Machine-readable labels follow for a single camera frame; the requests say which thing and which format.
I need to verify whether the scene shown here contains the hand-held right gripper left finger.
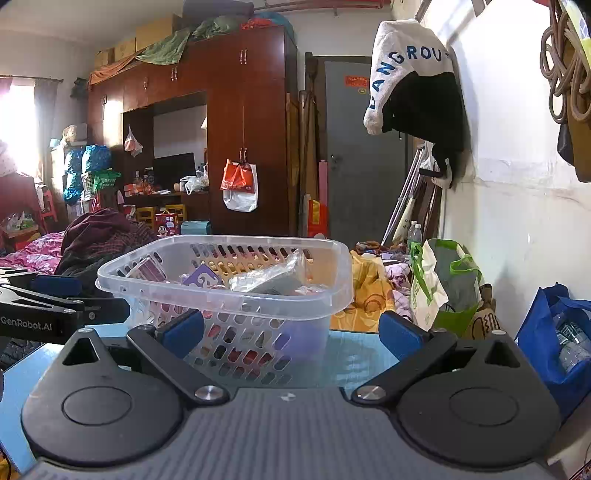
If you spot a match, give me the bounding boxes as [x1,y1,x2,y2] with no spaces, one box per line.
[55,308,232,409]

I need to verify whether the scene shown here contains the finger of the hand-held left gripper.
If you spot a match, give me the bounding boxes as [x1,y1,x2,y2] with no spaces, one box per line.
[0,284,131,328]
[0,269,84,299]

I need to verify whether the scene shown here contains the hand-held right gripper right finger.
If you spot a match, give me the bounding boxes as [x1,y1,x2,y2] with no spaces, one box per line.
[350,309,528,408]

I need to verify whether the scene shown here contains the white plastic basket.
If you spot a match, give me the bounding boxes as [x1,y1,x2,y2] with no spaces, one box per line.
[95,234,355,388]

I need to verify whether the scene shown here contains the purple box with white letters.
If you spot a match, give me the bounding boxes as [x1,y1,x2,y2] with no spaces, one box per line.
[182,263,227,290]

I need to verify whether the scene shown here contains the checked cloth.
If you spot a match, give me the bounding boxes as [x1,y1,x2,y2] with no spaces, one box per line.
[0,339,45,371]

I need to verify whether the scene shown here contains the pink floral bedspread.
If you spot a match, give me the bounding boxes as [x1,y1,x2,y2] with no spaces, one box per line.
[0,230,66,276]

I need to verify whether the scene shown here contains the green and white bag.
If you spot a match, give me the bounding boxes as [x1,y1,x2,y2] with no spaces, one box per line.
[409,238,485,339]

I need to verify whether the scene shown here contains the yellow cloth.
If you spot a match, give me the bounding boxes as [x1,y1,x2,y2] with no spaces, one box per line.
[329,251,398,332]

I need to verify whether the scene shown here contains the pile of dark clothes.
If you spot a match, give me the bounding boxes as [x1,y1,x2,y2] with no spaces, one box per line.
[55,207,160,278]

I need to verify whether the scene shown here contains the brown paper bag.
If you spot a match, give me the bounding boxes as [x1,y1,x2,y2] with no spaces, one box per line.
[470,285,504,341]

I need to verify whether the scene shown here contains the red cartoon bag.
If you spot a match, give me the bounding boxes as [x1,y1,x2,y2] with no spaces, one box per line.
[154,209,181,236]

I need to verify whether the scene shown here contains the green shopping bag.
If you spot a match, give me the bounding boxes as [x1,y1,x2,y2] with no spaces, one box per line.
[93,169,122,193]

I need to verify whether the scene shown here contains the blue mesh bags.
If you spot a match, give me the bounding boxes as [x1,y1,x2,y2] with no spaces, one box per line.
[63,144,113,205]

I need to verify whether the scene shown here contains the blue tote bag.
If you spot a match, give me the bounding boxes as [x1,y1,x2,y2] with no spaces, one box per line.
[513,283,591,412]

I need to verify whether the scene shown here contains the metal crutches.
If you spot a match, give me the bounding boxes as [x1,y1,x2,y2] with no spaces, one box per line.
[380,143,433,246]

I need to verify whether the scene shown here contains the red and yellow packet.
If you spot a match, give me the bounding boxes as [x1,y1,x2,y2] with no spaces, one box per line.
[307,198,329,239]

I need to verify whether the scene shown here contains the orange and white plastic bag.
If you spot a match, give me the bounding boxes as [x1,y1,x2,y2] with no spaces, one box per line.
[220,159,259,213]

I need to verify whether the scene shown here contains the window curtain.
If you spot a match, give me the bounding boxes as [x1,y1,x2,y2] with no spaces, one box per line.
[34,78,59,182]

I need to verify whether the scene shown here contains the black television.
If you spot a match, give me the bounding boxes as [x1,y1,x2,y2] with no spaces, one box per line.
[153,152,196,184]

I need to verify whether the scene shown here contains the hanging white plastic bag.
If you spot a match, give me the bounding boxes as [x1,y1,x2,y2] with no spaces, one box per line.
[123,125,144,158]

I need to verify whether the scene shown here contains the clear plastic bottle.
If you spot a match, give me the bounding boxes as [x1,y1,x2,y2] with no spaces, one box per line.
[556,322,591,373]

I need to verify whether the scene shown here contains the grey door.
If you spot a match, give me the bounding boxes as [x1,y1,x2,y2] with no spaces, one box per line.
[325,59,410,246]

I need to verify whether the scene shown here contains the wooden boards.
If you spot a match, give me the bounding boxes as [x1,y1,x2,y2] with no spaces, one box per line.
[286,92,320,237]

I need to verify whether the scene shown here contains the orange cloth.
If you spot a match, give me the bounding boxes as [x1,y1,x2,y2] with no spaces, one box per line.
[89,55,140,87]

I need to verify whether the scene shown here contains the brown wooden wardrobe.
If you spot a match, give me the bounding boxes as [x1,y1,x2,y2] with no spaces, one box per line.
[87,25,299,237]

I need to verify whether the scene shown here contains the brown hanging bag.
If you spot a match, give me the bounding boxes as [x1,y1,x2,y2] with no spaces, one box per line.
[556,41,591,184]

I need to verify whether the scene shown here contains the green cloth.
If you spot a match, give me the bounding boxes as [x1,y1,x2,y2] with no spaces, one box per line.
[136,13,241,66]

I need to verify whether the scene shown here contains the large cardboard box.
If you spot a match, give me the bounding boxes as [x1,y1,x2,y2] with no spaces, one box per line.
[135,13,182,52]

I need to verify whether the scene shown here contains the white and black hanging garment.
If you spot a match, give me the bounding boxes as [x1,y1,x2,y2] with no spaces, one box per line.
[363,19,467,193]

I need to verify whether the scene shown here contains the red and blue bundle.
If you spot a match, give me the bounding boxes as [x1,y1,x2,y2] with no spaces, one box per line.
[239,11,297,31]

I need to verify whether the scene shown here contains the red pipe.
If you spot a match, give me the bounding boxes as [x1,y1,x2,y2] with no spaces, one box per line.
[265,0,394,13]

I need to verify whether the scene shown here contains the yellow green tag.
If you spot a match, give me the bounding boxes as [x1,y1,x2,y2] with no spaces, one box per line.
[556,0,591,43]

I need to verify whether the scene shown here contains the coiled rope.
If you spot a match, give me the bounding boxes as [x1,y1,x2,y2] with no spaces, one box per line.
[540,0,591,124]

